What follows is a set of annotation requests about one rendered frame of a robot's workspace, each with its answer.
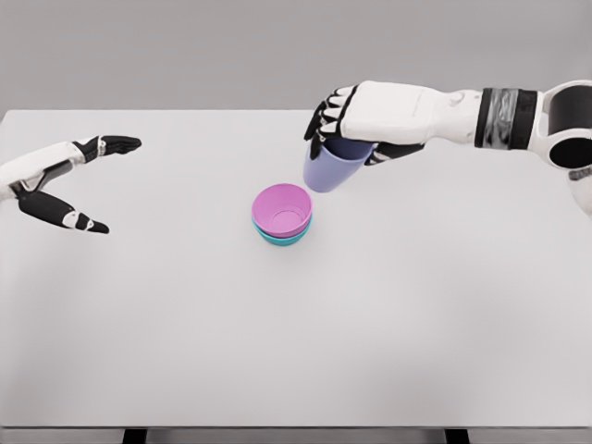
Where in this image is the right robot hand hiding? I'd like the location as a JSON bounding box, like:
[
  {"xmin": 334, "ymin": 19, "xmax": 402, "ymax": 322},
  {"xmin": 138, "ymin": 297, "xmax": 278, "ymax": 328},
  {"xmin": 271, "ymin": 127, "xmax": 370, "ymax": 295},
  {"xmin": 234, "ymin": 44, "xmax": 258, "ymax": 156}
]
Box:
[{"xmin": 303, "ymin": 80, "xmax": 441, "ymax": 167}]

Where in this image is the teal plastic bowl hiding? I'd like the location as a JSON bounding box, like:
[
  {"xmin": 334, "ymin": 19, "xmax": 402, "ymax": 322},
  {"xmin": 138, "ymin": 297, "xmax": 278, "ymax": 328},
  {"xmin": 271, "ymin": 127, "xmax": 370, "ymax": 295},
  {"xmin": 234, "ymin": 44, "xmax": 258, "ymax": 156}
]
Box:
[{"xmin": 252, "ymin": 212, "xmax": 315, "ymax": 252}]

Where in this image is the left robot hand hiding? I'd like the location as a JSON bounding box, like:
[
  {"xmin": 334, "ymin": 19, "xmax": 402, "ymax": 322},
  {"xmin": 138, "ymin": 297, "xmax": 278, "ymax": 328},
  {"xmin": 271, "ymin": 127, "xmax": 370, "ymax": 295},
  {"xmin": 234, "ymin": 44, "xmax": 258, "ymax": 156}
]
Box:
[{"xmin": 0, "ymin": 135, "xmax": 142, "ymax": 235}]

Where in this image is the pink plastic bowl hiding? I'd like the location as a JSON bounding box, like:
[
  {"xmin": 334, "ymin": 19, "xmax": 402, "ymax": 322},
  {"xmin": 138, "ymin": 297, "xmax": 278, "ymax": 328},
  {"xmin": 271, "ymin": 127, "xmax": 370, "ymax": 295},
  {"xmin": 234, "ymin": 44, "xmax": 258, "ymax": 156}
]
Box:
[{"xmin": 251, "ymin": 183, "xmax": 314, "ymax": 240}]

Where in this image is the lavender plastic cup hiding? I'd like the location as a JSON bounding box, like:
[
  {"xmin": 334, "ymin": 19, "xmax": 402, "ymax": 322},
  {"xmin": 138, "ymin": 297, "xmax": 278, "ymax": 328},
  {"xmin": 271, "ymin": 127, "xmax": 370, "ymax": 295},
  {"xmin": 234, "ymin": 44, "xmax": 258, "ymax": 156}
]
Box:
[{"xmin": 302, "ymin": 136, "xmax": 375, "ymax": 194}]

